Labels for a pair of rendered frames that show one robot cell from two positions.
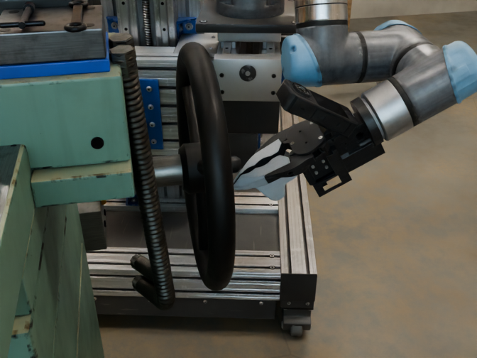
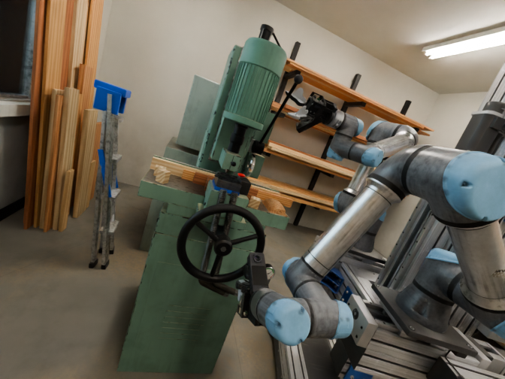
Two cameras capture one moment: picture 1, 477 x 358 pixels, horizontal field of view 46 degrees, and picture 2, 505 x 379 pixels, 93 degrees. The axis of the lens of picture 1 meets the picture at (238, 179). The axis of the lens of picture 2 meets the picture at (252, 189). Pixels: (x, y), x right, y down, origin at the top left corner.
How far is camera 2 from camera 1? 86 cm
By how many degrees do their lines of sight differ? 78
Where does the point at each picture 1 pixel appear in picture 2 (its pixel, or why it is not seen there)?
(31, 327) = (162, 213)
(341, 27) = (305, 267)
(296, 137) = not seen: hidden behind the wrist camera
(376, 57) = (300, 292)
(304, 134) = not seen: hidden behind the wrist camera
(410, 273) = not seen: outside the picture
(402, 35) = (320, 299)
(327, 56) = (291, 271)
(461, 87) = (267, 316)
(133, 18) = (385, 277)
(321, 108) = (250, 267)
